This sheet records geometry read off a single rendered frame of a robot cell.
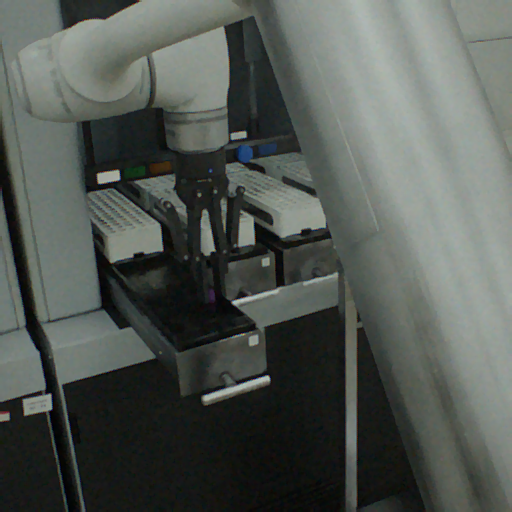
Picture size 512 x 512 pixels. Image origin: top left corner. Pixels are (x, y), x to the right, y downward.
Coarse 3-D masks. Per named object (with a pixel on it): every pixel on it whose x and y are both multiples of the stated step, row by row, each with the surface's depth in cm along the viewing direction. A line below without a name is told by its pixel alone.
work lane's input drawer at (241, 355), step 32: (96, 256) 132; (160, 256) 128; (128, 288) 116; (160, 288) 117; (192, 288) 117; (128, 320) 116; (160, 320) 103; (192, 320) 106; (224, 320) 105; (160, 352) 102; (192, 352) 97; (224, 352) 99; (256, 352) 102; (192, 384) 99; (224, 384) 99; (256, 384) 98
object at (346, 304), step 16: (352, 304) 123; (352, 320) 124; (352, 336) 125; (352, 352) 126; (352, 368) 127; (352, 384) 128; (352, 400) 130; (352, 416) 131; (352, 432) 132; (352, 448) 134; (352, 464) 135; (352, 480) 136; (352, 496) 138; (400, 496) 143; (416, 496) 143
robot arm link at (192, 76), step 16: (208, 32) 93; (224, 32) 97; (176, 48) 92; (192, 48) 92; (208, 48) 94; (224, 48) 96; (160, 64) 91; (176, 64) 92; (192, 64) 93; (208, 64) 94; (224, 64) 96; (160, 80) 92; (176, 80) 93; (192, 80) 94; (208, 80) 95; (224, 80) 97; (160, 96) 94; (176, 96) 94; (192, 96) 95; (208, 96) 96; (224, 96) 99; (176, 112) 97; (192, 112) 97
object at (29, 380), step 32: (0, 192) 112; (0, 224) 113; (0, 256) 115; (0, 288) 116; (0, 320) 118; (0, 352) 114; (32, 352) 113; (0, 384) 112; (32, 384) 114; (0, 416) 113; (32, 416) 116; (0, 448) 115; (32, 448) 118; (0, 480) 117; (32, 480) 120
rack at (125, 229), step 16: (96, 192) 150; (112, 192) 150; (96, 208) 140; (112, 208) 139; (128, 208) 139; (96, 224) 130; (112, 224) 130; (128, 224) 130; (144, 224) 129; (96, 240) 133; (112, 240) 125; (128, 240) 126; (144, 240) 127; (160, 240) 129; (112, 256) 126; (128, 256) 127
